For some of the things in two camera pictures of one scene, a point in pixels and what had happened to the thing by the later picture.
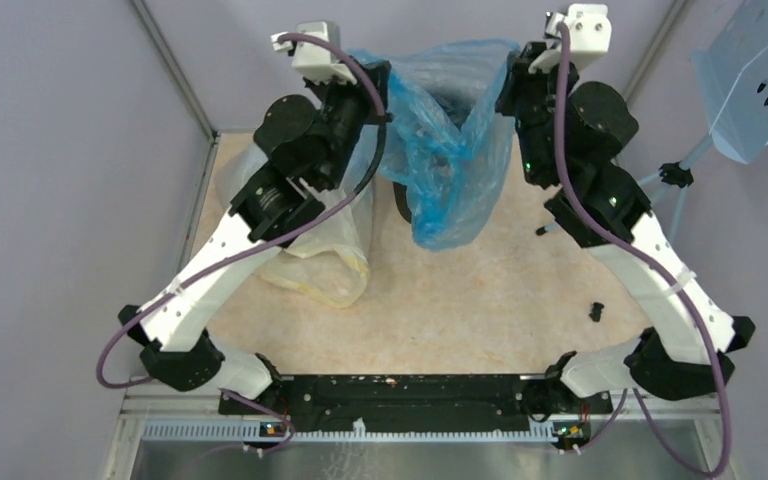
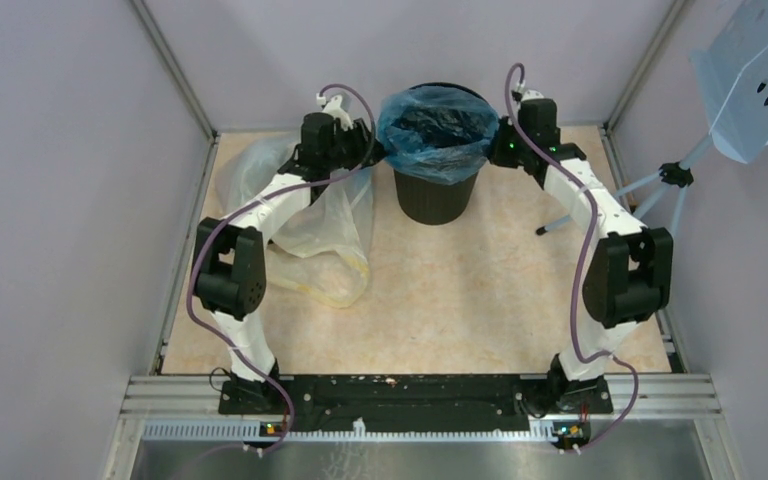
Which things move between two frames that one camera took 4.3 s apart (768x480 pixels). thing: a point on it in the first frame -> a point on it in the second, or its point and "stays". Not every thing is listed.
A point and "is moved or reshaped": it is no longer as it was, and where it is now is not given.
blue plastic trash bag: x=450 y=143 is moved or reshaped
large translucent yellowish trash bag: x=331 y=269 stays
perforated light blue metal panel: x=753 y=75 stays
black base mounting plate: x=421 y=403 stays
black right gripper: x=519 y=76 -> x=496 y=153
